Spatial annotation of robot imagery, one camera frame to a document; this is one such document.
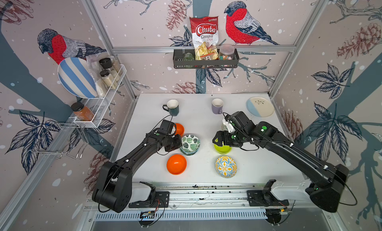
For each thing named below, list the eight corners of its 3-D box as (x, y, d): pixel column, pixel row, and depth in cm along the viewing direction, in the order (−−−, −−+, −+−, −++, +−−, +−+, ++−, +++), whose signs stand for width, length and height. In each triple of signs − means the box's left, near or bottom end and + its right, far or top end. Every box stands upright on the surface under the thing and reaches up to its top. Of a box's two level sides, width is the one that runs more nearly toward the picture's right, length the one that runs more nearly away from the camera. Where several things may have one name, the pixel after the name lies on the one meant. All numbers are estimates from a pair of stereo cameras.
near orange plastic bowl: (166, 175, 82) (165, 173, 79) (169, 157, 89) (168, 154, 85) (186, 175, 82) (185, 173, 79) (187, 157, 89) (186, 154, 85)
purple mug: (212, 117, 109) (213, 109, 102) (211, 106, 116) (212, 98, 109) (222, 117, 109) (224, 109, 102) (221, 106, 116) (222, 98, 109)
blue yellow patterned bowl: (216, 178, 81) (216, 176, 78) (214, 158, 88) (214, 156, 86) (237, 178, 81) (238, 176, 78) (233, 158, 88) (235, 156, 86)
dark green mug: (164, 113, 112) (162, 104, 103) (169, 106, 116) (167, 97, 108) (176, 118, 109) (175, 109, 101) (181, 110, 113) (180, 101, 105)
